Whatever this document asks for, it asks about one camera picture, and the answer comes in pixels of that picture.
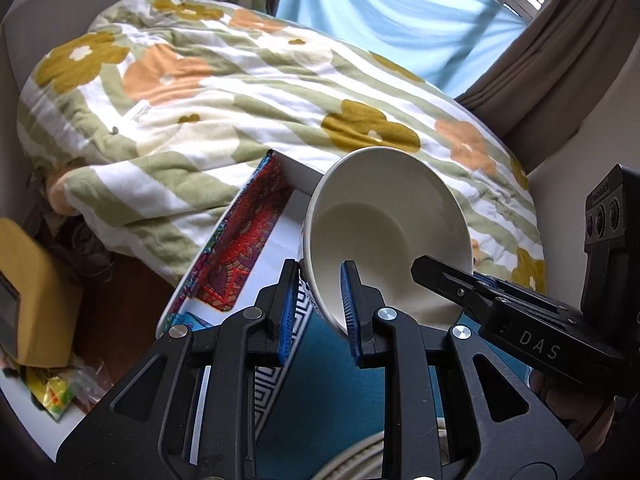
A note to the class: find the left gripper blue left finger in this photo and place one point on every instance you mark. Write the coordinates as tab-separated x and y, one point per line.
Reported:
287	291

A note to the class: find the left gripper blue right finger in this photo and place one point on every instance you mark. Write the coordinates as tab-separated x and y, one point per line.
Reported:
350	293

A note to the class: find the cream bowl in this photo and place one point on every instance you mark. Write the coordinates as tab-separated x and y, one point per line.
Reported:
383	208

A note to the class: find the yellow duck plate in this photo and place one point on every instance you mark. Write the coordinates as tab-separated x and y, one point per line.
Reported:
363	460

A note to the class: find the person's right hand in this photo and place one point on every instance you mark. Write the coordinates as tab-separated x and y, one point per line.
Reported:
587	418

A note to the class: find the teal patterned tablecloth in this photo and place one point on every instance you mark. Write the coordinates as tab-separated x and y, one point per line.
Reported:
320	404

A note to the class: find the floral striped duvet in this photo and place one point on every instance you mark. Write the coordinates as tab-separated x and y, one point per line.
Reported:
115	120

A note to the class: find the yellow foam cushion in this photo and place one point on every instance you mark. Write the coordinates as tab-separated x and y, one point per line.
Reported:
39	302

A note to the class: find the right brown curtain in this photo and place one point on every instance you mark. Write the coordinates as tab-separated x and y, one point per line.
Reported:
547	82

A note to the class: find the yellow snack packet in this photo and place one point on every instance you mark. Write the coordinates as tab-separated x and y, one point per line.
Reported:
51	392

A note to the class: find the light blue window cloth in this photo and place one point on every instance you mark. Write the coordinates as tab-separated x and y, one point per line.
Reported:
448	43

